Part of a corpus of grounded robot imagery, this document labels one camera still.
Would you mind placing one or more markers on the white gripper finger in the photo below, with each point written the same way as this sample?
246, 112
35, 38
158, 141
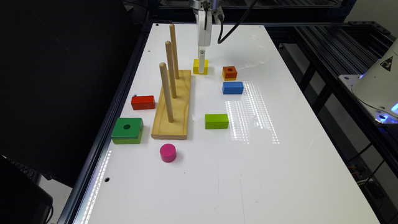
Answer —
201, 58

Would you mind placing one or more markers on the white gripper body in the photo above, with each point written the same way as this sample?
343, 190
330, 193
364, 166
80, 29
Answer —
205, 11

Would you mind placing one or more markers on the yellow block with hole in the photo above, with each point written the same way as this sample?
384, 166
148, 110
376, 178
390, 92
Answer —
196, 67

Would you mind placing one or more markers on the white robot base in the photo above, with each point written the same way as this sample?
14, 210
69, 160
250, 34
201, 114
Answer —
376, 89

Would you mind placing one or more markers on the orange block with hole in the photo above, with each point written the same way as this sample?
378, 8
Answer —
229, 73

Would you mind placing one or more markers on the blue rectangular block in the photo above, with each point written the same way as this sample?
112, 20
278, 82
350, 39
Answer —
232, 88

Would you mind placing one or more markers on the light green rectangular block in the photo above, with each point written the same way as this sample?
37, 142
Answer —
216, 121

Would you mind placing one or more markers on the red rectangular block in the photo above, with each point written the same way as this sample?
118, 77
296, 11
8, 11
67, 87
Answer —
143, 102

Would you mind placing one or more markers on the pink cylinder block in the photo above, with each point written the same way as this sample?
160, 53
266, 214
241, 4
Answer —
168, 153

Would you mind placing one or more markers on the dark green block with hole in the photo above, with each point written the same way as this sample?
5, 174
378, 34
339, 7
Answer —
127, 131

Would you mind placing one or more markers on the rear wooden peg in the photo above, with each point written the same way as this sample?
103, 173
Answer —
174, 50

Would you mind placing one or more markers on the wooden peg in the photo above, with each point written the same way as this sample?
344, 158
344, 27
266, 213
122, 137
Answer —
168, 47
166, 91
174, 50

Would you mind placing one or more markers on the middle wooden peg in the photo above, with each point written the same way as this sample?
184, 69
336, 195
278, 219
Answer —
168, 47

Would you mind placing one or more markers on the front wooden peg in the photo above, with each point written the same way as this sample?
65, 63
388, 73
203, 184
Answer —
166, 91

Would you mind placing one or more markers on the wooden peg base board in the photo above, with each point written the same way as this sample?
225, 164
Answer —
177, 130

